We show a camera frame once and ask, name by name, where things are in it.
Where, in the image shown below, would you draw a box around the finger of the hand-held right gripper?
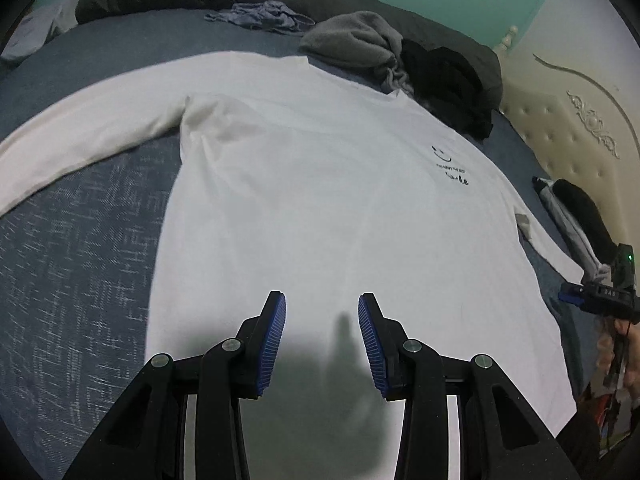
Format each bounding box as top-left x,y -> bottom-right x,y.
559,282 -> 589,307

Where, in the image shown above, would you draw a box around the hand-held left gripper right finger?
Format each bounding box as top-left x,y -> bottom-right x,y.
357,291 -> 581,480

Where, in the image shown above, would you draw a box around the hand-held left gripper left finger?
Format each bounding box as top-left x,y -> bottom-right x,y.
62,290 -> 287,480

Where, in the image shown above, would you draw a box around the white long-sleeve shirt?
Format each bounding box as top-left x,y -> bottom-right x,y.
0,50 -> 586,480

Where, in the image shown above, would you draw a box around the person's right hand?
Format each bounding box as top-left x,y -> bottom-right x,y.
595,319 -> 640,392

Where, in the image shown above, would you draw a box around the grey white folded garment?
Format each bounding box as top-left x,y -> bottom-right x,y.
532,176 -> 608,281

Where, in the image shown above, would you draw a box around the black folded garment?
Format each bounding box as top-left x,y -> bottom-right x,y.
555,178 -> 618,266

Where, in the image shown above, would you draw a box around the red dark object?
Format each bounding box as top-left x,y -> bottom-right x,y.
585,385 -> 617,433

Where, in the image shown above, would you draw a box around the person's dark trousers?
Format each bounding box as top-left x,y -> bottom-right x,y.
557,410 -> 601,480

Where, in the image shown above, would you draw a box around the cream tufted headboard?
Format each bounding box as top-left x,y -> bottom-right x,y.
492,0 -> 640,261

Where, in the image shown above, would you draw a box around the black crumpled garment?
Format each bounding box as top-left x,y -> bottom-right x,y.
400,39 -> 496,140

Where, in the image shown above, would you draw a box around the grey sweater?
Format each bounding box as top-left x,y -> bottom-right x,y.
299,10 -> 416,96

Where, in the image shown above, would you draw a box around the purple-blue crumpled garment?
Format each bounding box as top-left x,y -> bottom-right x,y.
204,0 -> 316,35

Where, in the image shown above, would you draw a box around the light grey pillow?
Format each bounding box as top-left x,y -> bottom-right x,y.
0,0 -> 83,63

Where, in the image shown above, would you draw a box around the cream bed post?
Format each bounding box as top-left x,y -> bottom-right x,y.
492,25 -> 521,53

